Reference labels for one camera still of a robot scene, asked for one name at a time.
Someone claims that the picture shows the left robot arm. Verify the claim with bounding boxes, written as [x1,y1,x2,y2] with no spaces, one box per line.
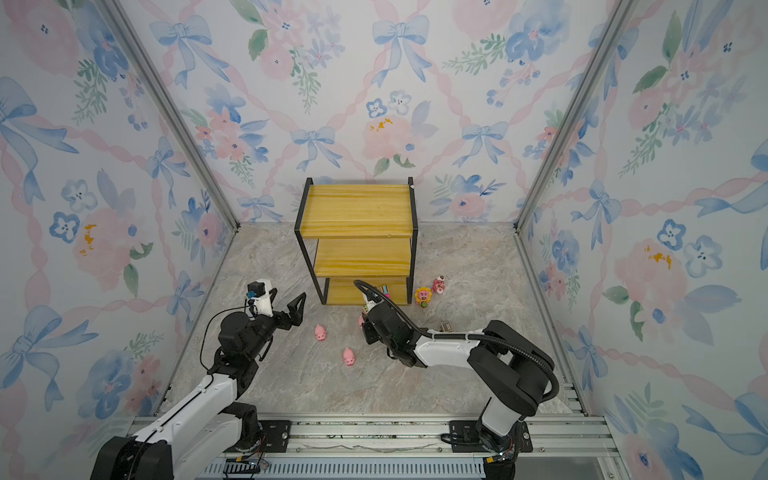
[90,280,307,479]

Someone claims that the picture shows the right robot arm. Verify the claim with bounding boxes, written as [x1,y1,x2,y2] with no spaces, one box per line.
[362,302,560,453]

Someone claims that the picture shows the pink pig toy front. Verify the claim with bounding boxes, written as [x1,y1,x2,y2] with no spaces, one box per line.
[343,348,356,367]

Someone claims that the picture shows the pink pig toy left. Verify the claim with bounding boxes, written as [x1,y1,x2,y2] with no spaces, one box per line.
[314,325,327,342]

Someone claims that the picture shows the pink bear toy yellow petals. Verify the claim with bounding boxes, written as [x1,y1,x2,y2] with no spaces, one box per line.
[414,287,432,308]

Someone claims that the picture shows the pink bear toy with cherry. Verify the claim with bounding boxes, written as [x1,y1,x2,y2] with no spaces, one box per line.
[431,276,445,295]

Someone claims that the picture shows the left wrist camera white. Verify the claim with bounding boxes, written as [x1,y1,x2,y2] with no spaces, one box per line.
[246,279,274,318]

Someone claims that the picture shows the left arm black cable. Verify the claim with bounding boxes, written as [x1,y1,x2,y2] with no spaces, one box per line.
[199,302,253,373]

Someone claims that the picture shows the wooden shelf black metal frame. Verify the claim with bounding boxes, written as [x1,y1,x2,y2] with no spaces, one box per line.
[294,177,419,306]

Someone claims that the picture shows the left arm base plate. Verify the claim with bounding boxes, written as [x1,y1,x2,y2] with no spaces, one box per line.
[226,420,292,455]

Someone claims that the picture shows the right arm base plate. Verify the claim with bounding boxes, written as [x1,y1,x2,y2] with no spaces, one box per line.
[441,420,533,455]

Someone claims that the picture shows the aluminium corner post left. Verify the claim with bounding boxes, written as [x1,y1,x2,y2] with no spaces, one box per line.
[96,1,241,232]

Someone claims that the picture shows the aluminium corner post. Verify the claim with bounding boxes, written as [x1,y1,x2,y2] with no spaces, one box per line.
[514,0,636,235]
[96,1,241,232]

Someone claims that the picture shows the aluminium corner post right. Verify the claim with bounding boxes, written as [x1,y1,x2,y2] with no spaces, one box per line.
[514,0,636,235]

